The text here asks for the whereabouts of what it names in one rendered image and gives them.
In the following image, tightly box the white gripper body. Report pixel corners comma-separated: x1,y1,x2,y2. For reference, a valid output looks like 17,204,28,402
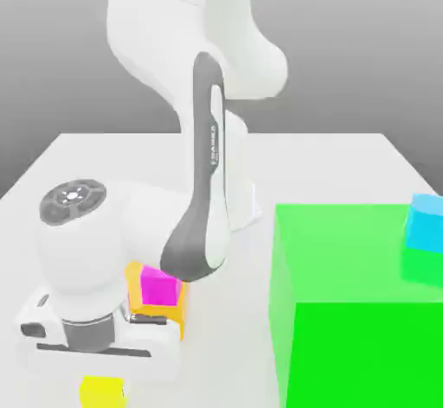
22,323,183,380

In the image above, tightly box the small yellow cube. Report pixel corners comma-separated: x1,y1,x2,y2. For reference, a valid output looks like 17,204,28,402
78,375,130,408

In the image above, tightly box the small magenta cube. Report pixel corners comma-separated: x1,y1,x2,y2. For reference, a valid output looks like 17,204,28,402
139,265,183,308

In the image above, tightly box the small cyan cube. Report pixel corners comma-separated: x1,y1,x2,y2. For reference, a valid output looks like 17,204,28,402
402,193,443,256

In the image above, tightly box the large orange box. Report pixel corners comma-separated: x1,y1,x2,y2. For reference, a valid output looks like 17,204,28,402
124,260,190,342

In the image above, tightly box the large green box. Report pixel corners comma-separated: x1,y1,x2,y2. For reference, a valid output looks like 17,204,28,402
269,202,443,408

